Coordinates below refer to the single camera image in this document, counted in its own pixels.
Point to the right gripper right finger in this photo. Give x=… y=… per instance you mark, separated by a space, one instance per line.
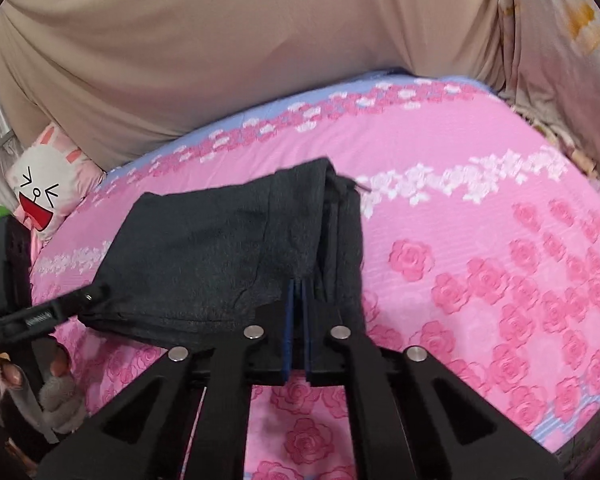
x=410 y=416

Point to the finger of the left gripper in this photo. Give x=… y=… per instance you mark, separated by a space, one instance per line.
x=61 y=308

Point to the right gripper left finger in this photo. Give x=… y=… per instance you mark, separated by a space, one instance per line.
x=185 y=398

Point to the dark grey pants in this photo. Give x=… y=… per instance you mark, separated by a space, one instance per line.
x=186 y=267

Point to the person's left hand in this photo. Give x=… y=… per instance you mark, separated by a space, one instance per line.
x=44 y=390

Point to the white bunny face pillow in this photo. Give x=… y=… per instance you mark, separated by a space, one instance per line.
x=50 y=179

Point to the pink floral bed cover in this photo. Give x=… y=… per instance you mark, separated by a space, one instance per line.
x=481 y=241

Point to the beige fabric headboard cover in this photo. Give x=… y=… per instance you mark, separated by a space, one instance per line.
x=122 y=77

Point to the beige floral curtain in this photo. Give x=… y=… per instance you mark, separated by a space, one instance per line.
x=551 y=52

